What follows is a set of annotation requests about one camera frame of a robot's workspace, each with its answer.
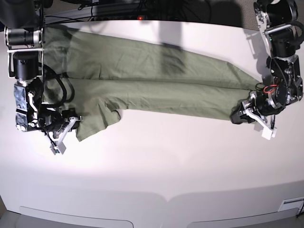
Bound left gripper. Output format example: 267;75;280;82
230;91;285;124

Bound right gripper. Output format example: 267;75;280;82
38;104;83;140

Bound green T-shirt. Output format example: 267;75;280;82
44;26;257;141

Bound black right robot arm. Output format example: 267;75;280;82
0;0;82;140

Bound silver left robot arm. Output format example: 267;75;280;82
230;0;304;124

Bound black power strip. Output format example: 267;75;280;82
94;15;149;21

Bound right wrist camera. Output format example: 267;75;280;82
50;141;66;155

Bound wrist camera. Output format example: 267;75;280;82
50;141;66;155
262;127;277;140

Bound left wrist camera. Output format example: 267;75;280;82
262;127;277;140

